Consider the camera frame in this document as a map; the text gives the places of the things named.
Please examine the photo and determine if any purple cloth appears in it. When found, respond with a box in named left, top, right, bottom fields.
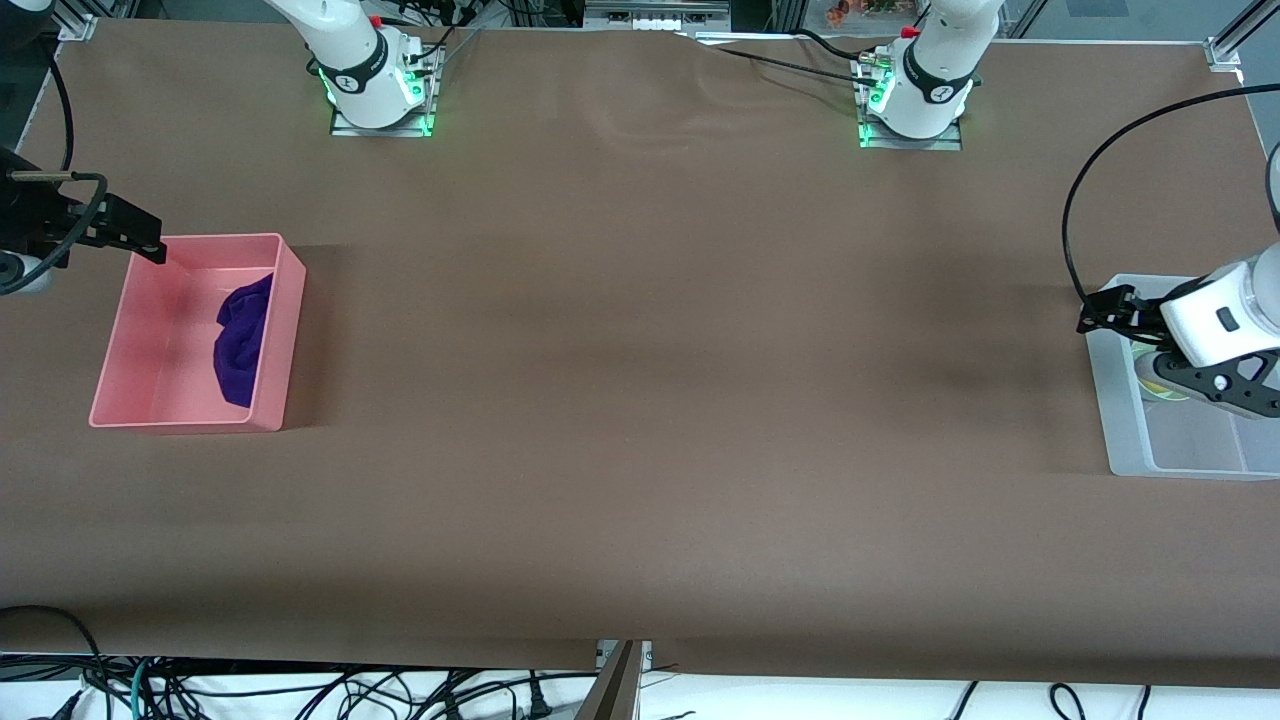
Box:
left=215, top=272, right=275, bottom=409

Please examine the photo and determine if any pink plastic bin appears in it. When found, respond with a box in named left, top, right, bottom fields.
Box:
left=88, top=233, right=308, bottom=433

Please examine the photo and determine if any translucent plastic bin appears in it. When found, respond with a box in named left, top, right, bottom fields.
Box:
left=1085, top=273, right=1280, bottom=479

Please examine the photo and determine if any white power strip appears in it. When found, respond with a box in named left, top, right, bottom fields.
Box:
left=585, top=0, right=731, bottom=31

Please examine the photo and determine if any grey table leg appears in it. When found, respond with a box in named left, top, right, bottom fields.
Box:
left=578, top=640, right=643, bottom=720

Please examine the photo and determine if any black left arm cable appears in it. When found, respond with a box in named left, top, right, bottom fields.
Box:
left=1062, top=85, right=1280, bottom=306

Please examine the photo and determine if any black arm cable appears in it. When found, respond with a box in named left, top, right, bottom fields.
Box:
left=1062, top=85, right=1280, bottom=306
left=0, top=58, right=108, bottom=293

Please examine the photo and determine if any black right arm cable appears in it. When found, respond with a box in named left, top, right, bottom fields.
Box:
left=0, top=58, right=108, bottom=293

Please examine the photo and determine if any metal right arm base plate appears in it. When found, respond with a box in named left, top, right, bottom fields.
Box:
left=330, top=45, right=438, bottom=138

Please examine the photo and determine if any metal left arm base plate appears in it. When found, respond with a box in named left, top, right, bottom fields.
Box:
left=858, top=55, right=964, bottom=151

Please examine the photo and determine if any black looped floor cable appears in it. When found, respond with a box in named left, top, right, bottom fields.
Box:
left=0, top=605, right=109, bottom=720

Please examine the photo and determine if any short black table cable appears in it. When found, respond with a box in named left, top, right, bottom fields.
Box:
left=795, top=28, right=869, bottom=63

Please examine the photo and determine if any long black table cable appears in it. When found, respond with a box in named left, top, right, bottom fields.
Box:
left=680, top=32, right=891, bottom=89

